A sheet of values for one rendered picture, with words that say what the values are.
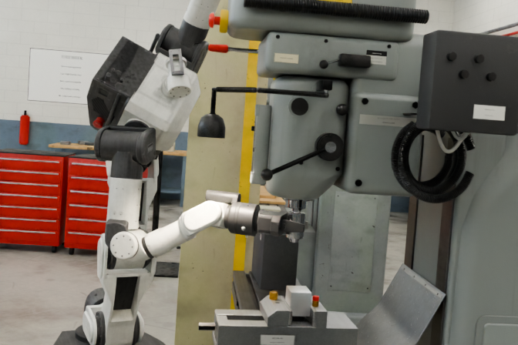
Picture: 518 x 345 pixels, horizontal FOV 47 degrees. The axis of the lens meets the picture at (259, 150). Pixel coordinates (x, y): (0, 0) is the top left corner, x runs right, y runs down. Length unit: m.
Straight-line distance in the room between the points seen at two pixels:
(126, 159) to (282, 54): 0.54
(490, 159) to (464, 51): 0.36
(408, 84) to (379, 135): 0.15
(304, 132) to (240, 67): 1.84
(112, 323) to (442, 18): 9.97
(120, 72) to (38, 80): 9.11
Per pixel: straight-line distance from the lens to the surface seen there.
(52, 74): 10.89
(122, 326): 2.33
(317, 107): 1.51
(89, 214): 6.27
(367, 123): 1.52
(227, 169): 3.32
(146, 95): 1.82
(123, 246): 1.70
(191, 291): 3.44
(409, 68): 1.57
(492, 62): 1.36
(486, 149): 1.58
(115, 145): 1.73
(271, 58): 1.48
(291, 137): 1.50
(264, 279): 2.03
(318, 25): 1.50
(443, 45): 1.32
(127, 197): 1.72
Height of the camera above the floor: 1.51
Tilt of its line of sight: 3 degrees down
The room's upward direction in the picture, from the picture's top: 4 degrees clockwise
